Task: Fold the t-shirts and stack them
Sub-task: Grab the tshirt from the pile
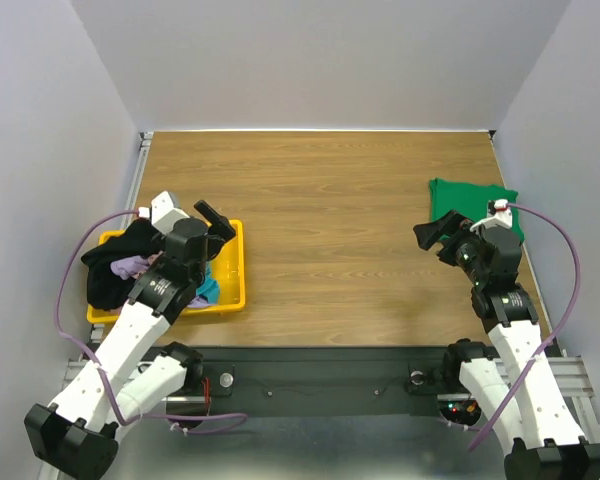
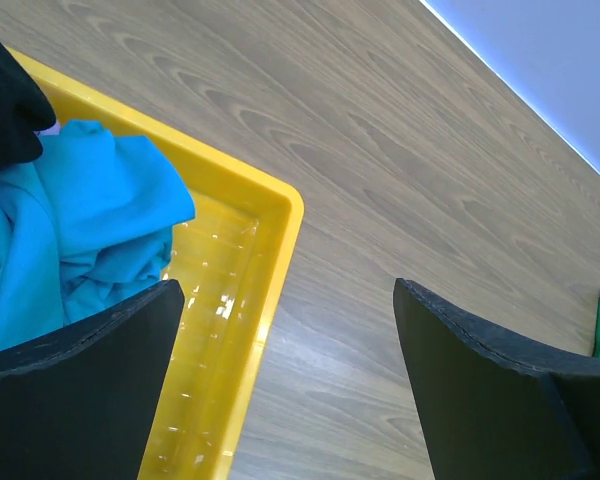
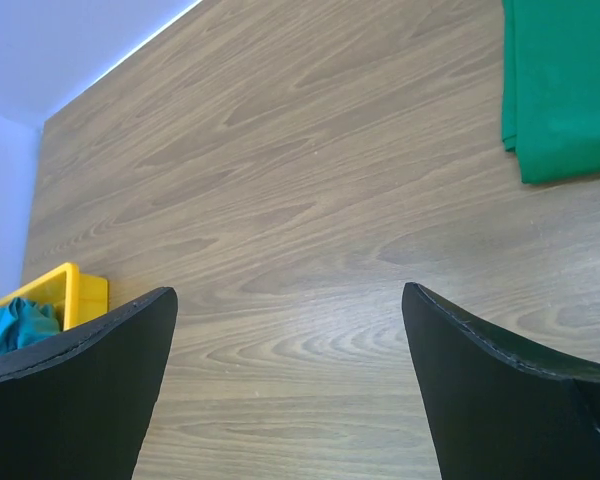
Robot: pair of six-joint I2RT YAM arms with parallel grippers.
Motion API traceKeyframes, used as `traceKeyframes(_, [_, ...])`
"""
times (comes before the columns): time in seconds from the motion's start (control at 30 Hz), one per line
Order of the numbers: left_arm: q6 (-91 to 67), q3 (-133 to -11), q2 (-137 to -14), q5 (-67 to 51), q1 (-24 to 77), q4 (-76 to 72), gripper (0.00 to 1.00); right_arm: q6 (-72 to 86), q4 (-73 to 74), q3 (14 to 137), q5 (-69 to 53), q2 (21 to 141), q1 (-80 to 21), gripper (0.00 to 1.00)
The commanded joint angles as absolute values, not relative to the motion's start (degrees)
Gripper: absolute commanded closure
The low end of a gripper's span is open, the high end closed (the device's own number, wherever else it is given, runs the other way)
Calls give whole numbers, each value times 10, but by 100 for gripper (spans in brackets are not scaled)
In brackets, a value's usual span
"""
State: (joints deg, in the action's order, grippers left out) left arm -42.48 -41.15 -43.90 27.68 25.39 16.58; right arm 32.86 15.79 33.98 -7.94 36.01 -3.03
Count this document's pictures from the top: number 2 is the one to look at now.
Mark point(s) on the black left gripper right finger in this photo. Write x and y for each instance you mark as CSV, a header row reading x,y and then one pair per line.
x,y
494,404

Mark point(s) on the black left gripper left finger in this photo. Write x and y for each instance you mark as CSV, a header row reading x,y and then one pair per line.
x,y
79,402

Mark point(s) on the black t shirt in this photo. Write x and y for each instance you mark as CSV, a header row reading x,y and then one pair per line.
x,y
24,112

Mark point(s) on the teal t shirt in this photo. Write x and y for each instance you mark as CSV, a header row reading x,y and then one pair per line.
x,y
86,226

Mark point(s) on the yellow plastic bin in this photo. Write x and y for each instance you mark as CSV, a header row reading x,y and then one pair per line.
x,y
231,262

